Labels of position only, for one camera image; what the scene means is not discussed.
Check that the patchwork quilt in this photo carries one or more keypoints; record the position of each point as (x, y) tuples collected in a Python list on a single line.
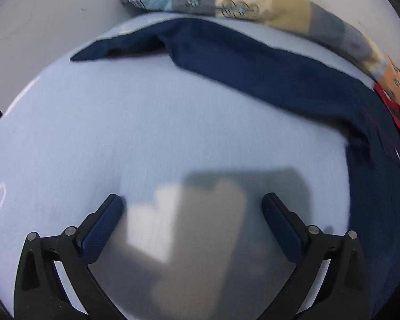
[(270, 3)]

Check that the light blue cloud bed sheet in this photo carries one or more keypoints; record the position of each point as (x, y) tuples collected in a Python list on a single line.
[(120, 123)]

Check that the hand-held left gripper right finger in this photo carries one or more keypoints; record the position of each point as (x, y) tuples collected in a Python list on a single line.
[(283, 231)]

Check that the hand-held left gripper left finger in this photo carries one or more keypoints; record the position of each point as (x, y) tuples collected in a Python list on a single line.
[(96, 233)]

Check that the navy blue jacket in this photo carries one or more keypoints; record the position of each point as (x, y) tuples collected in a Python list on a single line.
[(253, 66)]

